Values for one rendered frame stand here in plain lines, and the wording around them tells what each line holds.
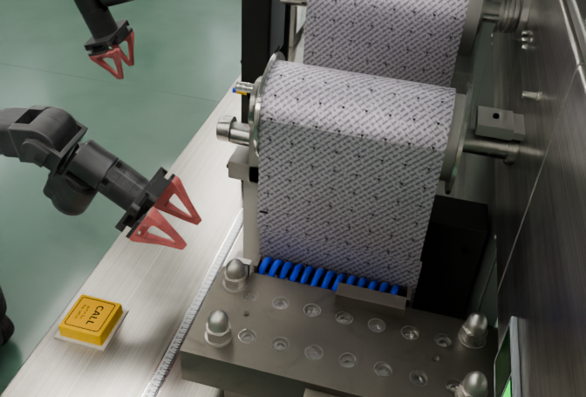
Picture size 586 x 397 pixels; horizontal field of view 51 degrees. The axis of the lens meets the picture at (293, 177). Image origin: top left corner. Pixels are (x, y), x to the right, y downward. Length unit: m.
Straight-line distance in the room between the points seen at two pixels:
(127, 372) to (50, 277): 1.52
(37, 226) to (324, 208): 1.97
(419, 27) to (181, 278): 0.56
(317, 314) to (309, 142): 0.24
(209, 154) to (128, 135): 1.82
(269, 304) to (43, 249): 1.79
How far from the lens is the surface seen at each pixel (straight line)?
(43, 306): 2.36
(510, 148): 0.82
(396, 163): 0.79
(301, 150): 0.80
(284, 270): 0.90
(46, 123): 0.94
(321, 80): 0.80
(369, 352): 0.83
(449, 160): 0.78
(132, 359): 0.99
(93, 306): 1.03
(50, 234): 2.65
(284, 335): 0.83
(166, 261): 1.12
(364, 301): 0.86
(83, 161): 0.93
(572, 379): 0.47
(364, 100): 0.78
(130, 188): 0.92
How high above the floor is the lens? 1.67
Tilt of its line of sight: 36 degrees down
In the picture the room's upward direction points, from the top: 4 degrees clockwise
